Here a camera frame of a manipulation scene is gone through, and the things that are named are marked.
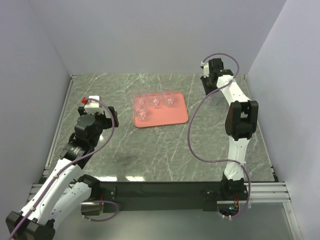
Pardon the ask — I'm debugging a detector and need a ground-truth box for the clear faceted glass tumbler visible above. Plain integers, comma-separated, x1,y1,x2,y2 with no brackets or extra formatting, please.
161,91,175,107
197,85,206,95
134,108,148,121
146,92,160,108
132,94,147,111
207,95,221,107

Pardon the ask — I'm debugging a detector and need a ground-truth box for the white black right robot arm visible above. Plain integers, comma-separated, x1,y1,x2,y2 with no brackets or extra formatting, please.
200,58,259,200

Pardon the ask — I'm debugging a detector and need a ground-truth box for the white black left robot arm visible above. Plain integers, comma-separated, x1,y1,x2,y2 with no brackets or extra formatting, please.
5,106,119,240

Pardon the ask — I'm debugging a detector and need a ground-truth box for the pink rectangular plastic tray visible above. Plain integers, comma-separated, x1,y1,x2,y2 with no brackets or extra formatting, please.
132,91,189,128

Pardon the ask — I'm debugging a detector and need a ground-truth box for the black front mounting beam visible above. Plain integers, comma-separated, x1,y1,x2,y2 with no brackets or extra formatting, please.
100,181,248,212

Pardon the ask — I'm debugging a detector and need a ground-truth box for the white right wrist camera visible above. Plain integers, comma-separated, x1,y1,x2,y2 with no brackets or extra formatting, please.
200,61,210,78

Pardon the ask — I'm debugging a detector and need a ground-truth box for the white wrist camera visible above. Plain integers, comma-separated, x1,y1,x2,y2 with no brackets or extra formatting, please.
81,95,104,115
200,61,210,78

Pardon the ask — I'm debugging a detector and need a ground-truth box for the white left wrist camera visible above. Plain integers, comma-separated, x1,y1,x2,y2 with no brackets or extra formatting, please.
81,95,104,115

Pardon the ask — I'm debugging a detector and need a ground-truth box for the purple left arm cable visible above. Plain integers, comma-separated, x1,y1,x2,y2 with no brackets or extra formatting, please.
4,97,116,240

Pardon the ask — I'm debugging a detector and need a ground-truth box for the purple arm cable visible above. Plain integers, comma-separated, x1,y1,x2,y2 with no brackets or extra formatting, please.
186,52,251,222
4,97,116,240

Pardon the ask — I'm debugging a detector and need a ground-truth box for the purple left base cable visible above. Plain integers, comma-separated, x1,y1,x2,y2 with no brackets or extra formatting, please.
82,199,120,223

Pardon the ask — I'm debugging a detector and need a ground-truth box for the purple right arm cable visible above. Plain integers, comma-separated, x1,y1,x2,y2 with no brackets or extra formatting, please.
186,52,251,222

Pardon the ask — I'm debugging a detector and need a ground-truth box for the aluminium extrusion frame rail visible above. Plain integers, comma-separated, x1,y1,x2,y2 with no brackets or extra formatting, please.
24,73,77,240

